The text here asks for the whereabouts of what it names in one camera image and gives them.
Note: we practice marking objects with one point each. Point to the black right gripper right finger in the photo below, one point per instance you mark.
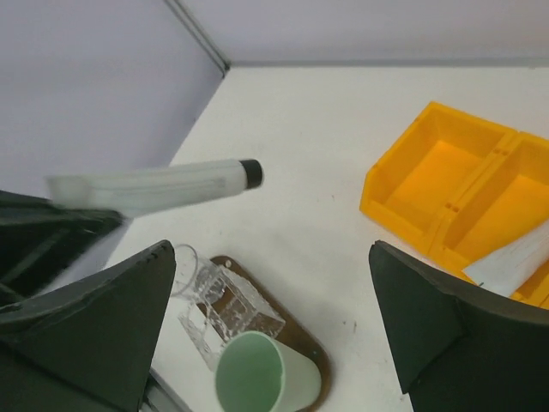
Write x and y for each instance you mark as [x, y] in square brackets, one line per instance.
[456, 346]

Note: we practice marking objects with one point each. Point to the green plastic cup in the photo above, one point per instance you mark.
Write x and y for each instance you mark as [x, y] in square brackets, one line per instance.
[257, 373]

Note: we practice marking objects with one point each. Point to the white toothpaste tube black cap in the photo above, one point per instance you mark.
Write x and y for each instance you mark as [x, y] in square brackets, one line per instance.
[147, 191]

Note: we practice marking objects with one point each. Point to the clear glass holder block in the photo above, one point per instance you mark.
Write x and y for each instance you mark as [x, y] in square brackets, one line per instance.
[218, 306]

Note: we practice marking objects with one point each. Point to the clear glass tumbler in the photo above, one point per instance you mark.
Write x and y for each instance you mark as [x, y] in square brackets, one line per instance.
[188, 274]

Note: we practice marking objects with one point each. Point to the yellow bin middle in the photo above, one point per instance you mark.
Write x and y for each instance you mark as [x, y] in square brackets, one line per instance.
[507, 201]

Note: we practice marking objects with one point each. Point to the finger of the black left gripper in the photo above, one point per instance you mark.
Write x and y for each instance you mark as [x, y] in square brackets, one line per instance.
[39, 241]

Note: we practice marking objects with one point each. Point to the yellow bin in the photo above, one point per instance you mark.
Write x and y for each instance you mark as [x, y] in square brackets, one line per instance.
[428, 169]
[507, 201]

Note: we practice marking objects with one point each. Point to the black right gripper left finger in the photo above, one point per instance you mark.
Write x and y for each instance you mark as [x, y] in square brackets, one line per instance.
[89, 345]

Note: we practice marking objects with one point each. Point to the wooden oval tray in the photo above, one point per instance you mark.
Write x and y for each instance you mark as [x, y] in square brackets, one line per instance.
[293, 334]

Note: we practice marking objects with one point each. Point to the yellow bin left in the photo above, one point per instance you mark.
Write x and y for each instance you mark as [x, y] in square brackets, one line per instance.
[428, 169]

